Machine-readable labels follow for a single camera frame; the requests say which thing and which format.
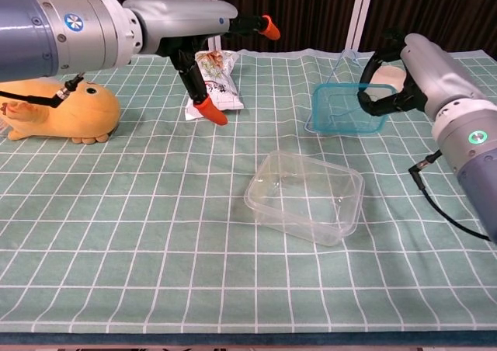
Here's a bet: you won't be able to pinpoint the blue wire clothes hanger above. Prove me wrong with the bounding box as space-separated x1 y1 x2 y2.
327 48 370 86

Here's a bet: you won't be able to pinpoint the yellow duck plush toy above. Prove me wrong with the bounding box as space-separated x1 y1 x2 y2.
0 78 123 146

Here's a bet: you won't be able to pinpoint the blue container lid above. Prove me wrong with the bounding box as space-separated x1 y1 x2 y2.
303 82 399 137

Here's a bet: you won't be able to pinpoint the clear plastic container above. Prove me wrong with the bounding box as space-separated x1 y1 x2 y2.
243 149 366 248

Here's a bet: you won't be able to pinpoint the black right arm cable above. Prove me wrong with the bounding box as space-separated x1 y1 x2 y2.
408 150 495 242

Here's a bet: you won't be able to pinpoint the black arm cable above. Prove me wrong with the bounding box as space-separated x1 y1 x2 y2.
408 150 495 242
0 74 85 109

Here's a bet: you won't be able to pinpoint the beige bowl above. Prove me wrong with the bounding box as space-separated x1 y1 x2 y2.
370 65 407 92

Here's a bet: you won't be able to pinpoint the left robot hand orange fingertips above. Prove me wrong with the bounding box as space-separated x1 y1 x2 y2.
123 0 282 127

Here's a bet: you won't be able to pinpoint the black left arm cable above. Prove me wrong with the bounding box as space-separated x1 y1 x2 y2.
0 74 85 109

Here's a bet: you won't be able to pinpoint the green grid tablecloth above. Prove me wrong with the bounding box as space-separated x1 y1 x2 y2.
0 49 497 335

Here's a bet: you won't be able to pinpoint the white snack bag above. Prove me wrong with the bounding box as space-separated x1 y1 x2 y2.
183 50 245 122

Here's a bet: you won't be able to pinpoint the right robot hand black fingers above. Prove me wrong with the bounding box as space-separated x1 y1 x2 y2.
356 27 497 120

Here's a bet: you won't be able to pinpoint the white partition frame post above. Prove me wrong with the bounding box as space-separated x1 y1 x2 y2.
200 0 223 52
346 0 377 53

